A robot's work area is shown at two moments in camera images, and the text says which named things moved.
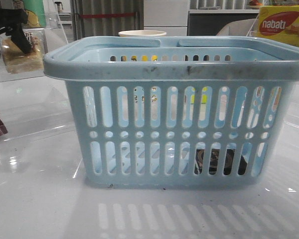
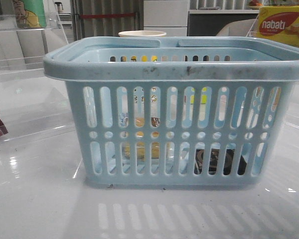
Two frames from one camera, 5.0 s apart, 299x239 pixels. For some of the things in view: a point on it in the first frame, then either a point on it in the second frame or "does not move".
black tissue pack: x=214 y=160 does not move
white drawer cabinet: x=171 y=16 does not move
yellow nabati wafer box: x=289 y=24 does not move
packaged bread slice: x=17 y=60 -> x=139 y=121
